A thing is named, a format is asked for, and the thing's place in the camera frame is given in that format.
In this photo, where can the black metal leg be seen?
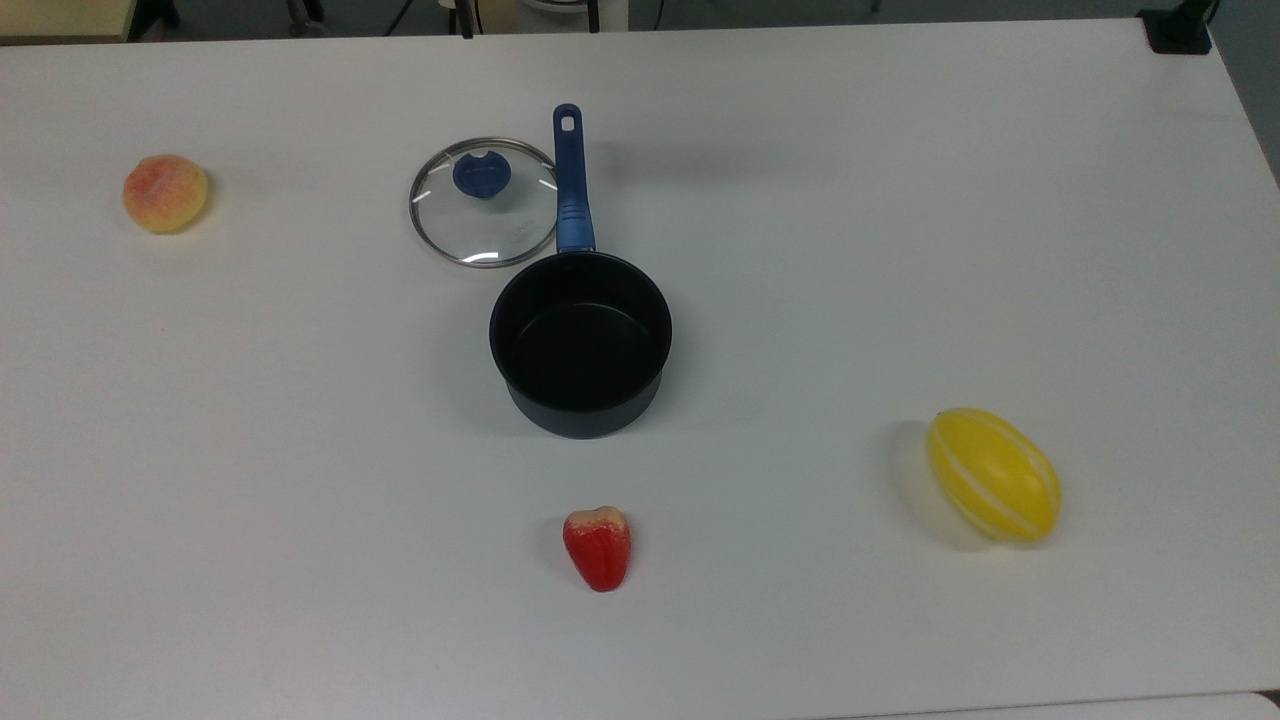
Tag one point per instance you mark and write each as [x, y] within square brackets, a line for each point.
[594, 15]
[466, 22]

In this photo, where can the red toy wax apple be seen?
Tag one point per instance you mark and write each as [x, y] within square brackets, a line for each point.
[598, 552]

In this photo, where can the beige wooden furniture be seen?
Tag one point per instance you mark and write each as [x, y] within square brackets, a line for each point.
[60, 18]

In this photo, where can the black table clamp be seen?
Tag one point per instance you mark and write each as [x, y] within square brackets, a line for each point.
[1176, 35]

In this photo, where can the glass lid with blue knob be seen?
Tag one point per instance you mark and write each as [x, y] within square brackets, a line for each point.
[482, 222]

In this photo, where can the peach coloured toy peach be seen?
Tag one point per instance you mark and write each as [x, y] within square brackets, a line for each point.
[165, 195]

